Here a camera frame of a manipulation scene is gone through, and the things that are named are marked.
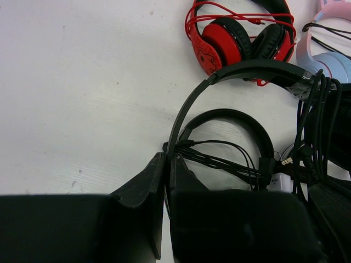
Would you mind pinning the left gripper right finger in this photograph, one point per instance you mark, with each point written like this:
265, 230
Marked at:
181, 179

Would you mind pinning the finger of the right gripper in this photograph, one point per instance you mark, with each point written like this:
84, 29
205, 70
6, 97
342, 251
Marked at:
329, 207

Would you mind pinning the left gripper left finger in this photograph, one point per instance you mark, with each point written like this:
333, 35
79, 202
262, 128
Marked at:
136, 215

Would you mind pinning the black on-ear headphones with cable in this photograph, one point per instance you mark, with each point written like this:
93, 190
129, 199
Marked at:
322, 130

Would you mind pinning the white and black headphones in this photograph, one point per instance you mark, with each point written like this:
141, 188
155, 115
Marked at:
282, 178

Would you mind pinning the black over-ear headphones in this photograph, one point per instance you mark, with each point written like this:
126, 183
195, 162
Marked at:
233, 123

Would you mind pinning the red and black headphones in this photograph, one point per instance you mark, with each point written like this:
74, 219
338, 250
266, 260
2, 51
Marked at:
221, 37

